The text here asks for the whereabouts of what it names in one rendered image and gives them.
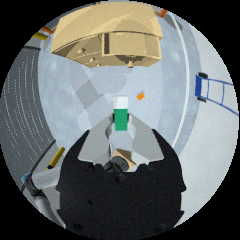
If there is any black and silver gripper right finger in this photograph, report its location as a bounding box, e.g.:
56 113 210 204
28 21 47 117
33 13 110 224
128 113 187 193

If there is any green and white eraser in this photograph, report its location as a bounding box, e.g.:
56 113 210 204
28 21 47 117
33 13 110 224
113 95 128 131

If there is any tan wooden drawer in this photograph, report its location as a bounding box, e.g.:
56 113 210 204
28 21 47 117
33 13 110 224
55 35 102 59
102 32 162 68
84 60 107 68
73 52 104 64

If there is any tan wooden chest of drawers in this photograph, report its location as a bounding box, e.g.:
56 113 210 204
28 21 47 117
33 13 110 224
51 2 163 68

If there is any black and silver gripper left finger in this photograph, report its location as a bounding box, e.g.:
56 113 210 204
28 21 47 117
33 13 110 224
55 113 114 192

